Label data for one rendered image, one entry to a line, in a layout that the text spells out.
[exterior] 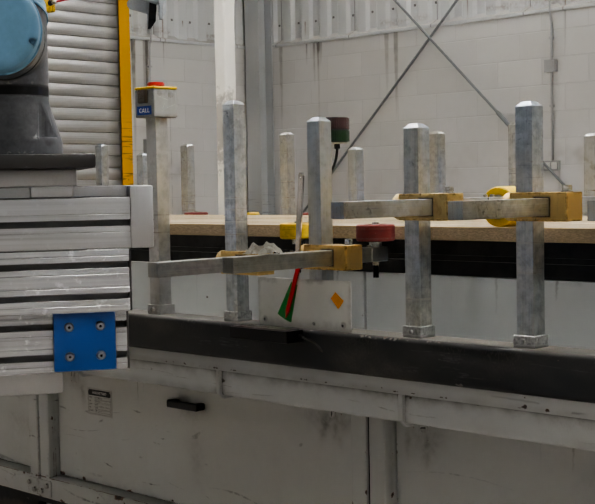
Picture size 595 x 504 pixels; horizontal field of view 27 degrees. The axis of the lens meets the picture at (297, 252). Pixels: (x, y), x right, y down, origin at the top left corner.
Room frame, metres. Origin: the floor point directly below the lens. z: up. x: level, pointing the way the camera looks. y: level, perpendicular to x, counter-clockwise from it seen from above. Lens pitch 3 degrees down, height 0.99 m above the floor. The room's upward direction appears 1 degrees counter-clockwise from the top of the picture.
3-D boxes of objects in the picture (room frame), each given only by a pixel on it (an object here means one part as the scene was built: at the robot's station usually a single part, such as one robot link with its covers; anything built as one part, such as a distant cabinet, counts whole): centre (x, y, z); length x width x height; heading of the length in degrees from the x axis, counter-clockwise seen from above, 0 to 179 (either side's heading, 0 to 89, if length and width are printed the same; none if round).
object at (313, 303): (2.53, -0.01, 0.75); 0.26 x 0.01 x 0.10; 46
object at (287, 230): (2.78, 0.00, 0.85); 0.08 x 0.08 x 0.11
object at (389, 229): (2.59, -0.16, 0.85); 0.08 x 0.08 x 0.11
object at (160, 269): (2.64, 0.14, 0.83); 0.43 x 0.03 x 0.04; 136
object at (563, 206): (2.17, -0.42, 0.95); 0.13 x 0.06 x 0.05; 46
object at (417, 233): (2.36, -0.23, 0.86); 0.03 x 0.03 x 0.48; 46
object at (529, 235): (2.18, -0.41, 0.89); 0.03 x 0.03 x 0.48; 46
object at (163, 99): (2.89, 0.32, 1.18); 0.07 x 0.07 x 0.08; 46
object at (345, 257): (2.52, -0.07, 0.85); 0.13 x 0.06 x 0.05; 46
